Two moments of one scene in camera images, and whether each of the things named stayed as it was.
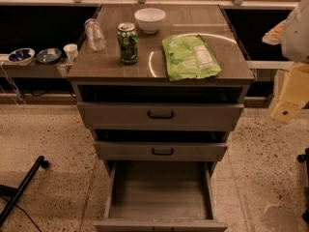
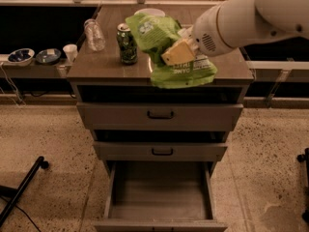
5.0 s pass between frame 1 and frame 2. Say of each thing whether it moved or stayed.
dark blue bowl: stayed
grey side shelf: stayed
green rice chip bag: moved
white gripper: moved
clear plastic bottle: stayed
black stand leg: stayed
